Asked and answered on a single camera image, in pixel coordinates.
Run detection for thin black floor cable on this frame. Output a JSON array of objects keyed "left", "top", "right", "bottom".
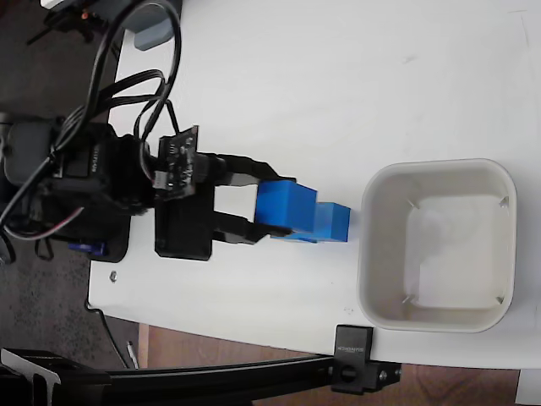
[{"left": 86, "top": 306, "right": 130, "bottom": 370}]

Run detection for black tripod legs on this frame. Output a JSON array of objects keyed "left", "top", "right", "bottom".
[{"left": 25, "top": 0, "right": 122, "bottom": 58}]

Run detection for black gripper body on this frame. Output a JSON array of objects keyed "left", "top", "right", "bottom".
[{"left": 153, "top": 151, "right": 217, "bottom": 261}]

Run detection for blue motor part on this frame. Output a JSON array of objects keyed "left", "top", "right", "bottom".
[{"left": 67, "top": 240, "right": 107, "bottom": 259}]

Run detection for black six-joint robot arm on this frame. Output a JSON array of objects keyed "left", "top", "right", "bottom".
[{"left": 0, "top": 112, "right": 156, "bottom": 261}]

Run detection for black table clamp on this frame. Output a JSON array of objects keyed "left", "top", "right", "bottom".
[{"left": 330, "top": 324, "right": 402, "bottom": 395}]

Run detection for black camera circuit board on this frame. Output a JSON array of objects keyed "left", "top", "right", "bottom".
[{"left": 151, "top": 123, "right": 200, "bottom": 200}]

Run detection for blue-gray plastic base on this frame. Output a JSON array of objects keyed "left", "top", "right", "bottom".
[{"left": 126, "top": 0, "right": 183, "bottom": 52}]

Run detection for white square plastic bin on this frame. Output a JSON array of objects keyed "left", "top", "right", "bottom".
[{"left": 355, "top": 157, "right": 518, "bottom": 334}]

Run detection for black cable bundle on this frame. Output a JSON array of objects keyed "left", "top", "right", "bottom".
[{"left": 48, "top": 0, "right": 183, "bottom": 170}]

